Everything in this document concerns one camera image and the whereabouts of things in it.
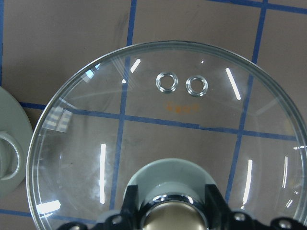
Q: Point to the glass pot lid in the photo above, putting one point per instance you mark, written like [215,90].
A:
[169,117]

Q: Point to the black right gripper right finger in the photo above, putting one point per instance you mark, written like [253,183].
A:
[220,217]

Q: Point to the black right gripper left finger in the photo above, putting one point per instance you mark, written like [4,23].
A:
[125,219]

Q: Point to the pale green electric pot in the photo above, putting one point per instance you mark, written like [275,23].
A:
[15,136]

